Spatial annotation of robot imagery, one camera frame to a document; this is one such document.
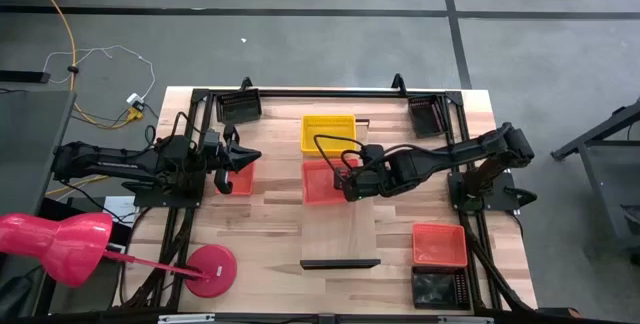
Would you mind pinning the pink desk lamp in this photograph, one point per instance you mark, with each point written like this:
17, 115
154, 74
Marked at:
65, 246

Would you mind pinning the orange plastic basket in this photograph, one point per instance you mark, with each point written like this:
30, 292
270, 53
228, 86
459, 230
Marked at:
320, 184
440, 244
244, 184

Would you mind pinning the white power adapter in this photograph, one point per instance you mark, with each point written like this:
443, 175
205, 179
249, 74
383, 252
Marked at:
134, 98

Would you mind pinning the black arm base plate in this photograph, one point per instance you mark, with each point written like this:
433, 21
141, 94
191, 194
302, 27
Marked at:
500, 189
165, 196

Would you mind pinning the yellow plastic basket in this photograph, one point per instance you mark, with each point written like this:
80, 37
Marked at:
328, 135
303, 154

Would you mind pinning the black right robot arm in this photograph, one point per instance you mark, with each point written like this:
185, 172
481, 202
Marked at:
450, 151

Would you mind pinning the black plastic basket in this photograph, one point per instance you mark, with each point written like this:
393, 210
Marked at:
239, 106
440, 289
427, 116

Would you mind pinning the silver metal bar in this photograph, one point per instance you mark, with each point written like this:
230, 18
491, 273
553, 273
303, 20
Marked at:
185, 318

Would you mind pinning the gray metal cart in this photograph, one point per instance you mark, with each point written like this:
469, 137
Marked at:
610, 174

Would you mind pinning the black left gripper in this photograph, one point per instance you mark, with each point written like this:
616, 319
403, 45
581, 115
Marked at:
222, 156

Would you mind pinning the white paper sheet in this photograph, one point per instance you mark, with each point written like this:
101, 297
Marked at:
117, 209

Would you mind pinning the black flat floor strip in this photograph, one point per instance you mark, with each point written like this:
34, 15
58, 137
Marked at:
22, 76

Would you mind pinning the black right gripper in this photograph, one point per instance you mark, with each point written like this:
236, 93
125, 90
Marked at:
367, 181

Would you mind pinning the black hooked frame bracket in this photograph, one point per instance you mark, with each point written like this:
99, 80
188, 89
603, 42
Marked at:
246, 84
398, 83

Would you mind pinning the gray side table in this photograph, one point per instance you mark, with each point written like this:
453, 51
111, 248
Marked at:
30, 139

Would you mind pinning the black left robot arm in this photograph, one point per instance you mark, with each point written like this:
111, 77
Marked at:
110, 161

